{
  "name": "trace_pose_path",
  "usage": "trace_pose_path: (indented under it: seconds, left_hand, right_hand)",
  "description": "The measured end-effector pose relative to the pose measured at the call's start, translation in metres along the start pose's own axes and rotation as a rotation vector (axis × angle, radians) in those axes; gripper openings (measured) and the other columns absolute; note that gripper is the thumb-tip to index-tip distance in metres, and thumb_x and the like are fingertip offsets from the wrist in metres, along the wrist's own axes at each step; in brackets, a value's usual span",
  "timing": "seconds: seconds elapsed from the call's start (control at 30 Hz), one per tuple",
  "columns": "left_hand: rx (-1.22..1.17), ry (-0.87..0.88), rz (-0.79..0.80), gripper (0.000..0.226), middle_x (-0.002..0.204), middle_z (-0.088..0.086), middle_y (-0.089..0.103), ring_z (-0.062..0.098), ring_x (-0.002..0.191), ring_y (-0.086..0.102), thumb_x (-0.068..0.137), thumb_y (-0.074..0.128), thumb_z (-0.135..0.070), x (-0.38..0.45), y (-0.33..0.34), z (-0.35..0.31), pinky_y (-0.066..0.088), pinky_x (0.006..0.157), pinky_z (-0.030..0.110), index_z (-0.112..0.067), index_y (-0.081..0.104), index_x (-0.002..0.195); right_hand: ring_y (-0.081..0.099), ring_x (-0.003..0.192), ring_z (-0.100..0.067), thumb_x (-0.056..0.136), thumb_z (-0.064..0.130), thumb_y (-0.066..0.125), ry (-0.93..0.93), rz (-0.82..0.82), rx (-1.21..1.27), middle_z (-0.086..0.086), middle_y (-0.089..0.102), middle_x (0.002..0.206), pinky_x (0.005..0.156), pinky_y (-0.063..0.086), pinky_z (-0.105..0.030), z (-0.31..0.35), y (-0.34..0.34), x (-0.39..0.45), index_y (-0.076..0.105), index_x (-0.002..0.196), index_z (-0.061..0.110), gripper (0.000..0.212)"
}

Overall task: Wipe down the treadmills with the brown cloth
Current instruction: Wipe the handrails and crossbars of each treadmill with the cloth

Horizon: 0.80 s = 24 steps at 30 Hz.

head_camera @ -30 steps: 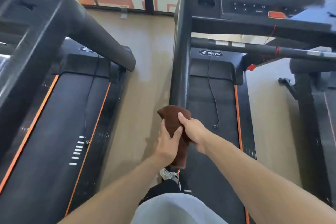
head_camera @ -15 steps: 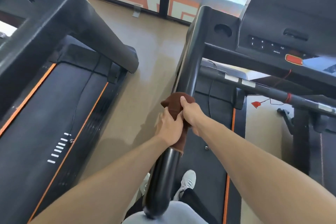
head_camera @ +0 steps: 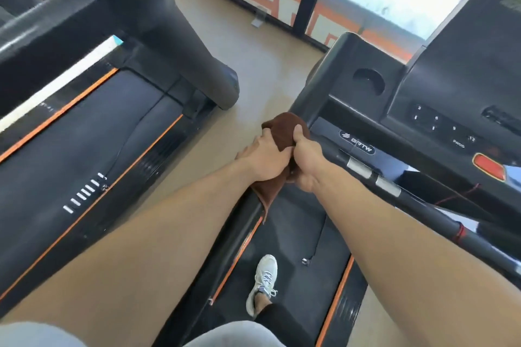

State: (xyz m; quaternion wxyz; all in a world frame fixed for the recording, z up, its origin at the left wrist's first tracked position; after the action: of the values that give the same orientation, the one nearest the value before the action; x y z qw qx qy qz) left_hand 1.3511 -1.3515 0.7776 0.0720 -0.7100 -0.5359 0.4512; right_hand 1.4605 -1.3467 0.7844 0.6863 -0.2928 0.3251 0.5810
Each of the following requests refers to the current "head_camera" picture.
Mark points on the person's left hand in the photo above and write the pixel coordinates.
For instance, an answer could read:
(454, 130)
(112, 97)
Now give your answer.
(264, 159)

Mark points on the person's right hand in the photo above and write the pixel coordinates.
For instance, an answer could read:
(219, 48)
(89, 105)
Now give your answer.
(311, 168)

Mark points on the person's right grey shoe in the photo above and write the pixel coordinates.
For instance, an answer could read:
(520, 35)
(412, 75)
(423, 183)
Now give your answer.
(264, 277)

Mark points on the brown microfibre cloth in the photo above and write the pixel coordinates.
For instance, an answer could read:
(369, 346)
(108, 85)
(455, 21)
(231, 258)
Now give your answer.
(283, 127)

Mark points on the black treadmill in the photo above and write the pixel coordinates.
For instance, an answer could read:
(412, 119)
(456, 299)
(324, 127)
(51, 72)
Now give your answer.
(81, 135)
(447, 74)

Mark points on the person's grey shirt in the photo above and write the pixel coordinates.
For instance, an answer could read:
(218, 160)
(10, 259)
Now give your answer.
(236, 336)

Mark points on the grey metal floor bracket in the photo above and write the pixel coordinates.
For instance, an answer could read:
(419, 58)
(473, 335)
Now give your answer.
(259, 19)

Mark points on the person's left forearm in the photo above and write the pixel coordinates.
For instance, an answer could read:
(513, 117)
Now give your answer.
(134, 253)

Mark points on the person's right forearm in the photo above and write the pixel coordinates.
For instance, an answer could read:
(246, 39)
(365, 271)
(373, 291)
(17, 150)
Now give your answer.
(427, 261)

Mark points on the person's right leg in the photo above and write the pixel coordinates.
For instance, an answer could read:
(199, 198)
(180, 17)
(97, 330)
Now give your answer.
(262, 304)

